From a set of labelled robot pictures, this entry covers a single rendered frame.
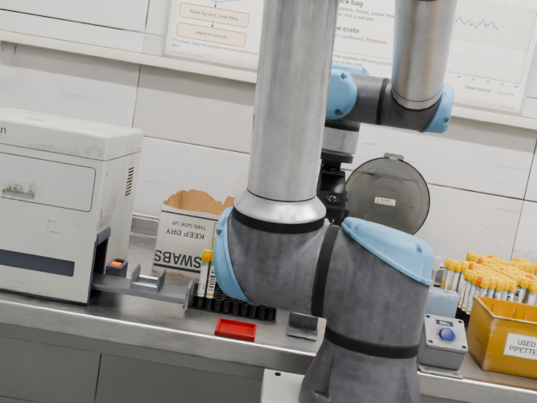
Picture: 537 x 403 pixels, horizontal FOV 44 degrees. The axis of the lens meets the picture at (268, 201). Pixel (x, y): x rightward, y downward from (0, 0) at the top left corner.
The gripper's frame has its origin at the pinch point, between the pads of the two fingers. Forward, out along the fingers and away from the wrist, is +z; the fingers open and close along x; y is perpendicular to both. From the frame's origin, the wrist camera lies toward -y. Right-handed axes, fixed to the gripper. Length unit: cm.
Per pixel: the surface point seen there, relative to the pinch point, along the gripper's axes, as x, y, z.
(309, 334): -1.2, -3.4, 11.8
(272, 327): 5.5, -0.5, 12.7
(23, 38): 80, 51, -33
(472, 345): -31.7, 4.7, 10.8
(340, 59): 0, 57, -41
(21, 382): 72, 55, 60
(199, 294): 19.8, 2.2, 9.9
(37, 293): 46.2, -7.8, 11.7
